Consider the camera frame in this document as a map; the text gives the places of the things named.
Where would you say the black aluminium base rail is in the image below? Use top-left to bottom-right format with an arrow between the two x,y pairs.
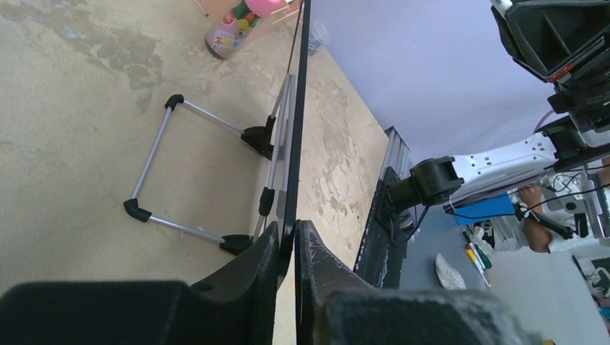
353,127 -> 412,289

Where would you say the silver whiteboard stand frame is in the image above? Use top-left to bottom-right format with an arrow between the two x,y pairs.
123,73 -> 302,255

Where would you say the pink cartoon bottle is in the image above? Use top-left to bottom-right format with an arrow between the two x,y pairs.
205,0 -> 287,60

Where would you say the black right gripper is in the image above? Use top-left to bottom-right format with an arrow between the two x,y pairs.
491,1 -> 609,143

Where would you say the white whiteboard black frame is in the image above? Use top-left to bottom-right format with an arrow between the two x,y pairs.
279,1 -> 311,277

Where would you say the peach plastic file organizer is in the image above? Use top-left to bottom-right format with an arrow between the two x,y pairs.
194,0 -> 301,43

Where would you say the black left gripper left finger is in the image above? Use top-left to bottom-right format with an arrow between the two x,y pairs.
1,223 -> 280,344

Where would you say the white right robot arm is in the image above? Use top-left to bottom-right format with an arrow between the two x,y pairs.
383,1 -> 609,213

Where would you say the person in background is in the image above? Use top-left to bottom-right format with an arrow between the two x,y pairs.
473,172 -> 598,254

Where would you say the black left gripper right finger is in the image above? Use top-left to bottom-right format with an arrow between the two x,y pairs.
294,221 -> 544,344

